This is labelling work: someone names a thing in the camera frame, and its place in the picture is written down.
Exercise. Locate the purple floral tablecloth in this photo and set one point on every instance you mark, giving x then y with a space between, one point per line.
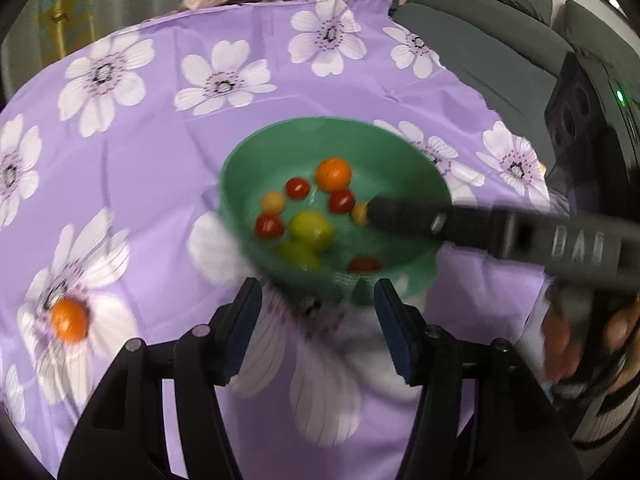
109 164

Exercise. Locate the yellow patterned curtain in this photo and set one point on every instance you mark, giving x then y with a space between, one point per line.
64 26

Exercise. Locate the green plastic bowl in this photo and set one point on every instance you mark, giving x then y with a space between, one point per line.
382 162

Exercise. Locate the brown longan front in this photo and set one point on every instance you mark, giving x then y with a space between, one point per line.
359 214

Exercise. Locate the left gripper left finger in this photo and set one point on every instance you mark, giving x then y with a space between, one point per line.
121 433

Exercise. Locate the red cherry tomato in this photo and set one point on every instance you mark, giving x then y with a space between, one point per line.
341 202
364 264
269 226
297 188

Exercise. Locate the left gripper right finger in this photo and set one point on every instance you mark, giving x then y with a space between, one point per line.
481 414

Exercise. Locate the right hand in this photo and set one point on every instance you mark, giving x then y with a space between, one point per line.
562 356

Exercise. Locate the large orange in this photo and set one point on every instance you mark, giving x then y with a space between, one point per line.
69 320

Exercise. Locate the small orange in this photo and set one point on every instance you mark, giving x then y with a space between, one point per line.
333 175

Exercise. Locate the yellow-green oval fruit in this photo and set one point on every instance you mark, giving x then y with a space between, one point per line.
300 255

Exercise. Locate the brown longan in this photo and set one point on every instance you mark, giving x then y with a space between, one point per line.
273 202
359 214

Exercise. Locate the green oval tomato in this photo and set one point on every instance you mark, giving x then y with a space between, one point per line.
313 229

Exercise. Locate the striped sleeve forearm right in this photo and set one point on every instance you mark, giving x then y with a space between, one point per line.
607 419

